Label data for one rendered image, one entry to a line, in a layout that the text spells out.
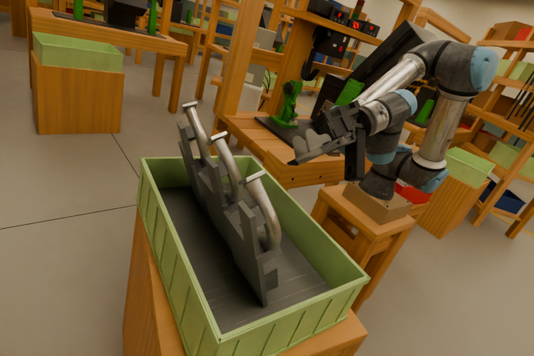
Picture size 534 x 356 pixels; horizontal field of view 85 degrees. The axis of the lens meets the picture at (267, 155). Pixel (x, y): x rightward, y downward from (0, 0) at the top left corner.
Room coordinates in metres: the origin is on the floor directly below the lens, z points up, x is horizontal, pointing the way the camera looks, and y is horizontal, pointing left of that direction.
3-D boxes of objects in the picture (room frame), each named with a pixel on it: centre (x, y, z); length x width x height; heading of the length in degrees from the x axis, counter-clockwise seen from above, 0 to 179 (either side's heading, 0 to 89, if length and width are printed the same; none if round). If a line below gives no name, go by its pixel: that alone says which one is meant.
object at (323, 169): (1.75, -0.59, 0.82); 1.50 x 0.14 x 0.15; 133
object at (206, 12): (9.61, 2.03, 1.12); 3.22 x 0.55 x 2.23; 137
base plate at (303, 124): (1.96, -0.40, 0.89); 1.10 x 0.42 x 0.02; 133
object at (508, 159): (4.28, -2.85, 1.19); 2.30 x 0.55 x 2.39; 177
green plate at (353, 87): (1.86, -0.39, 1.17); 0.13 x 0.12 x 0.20; 133
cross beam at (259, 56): (2.23, -0.15, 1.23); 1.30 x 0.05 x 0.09; 133
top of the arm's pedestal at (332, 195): (1.17, -0.50, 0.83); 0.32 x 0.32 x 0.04; 43
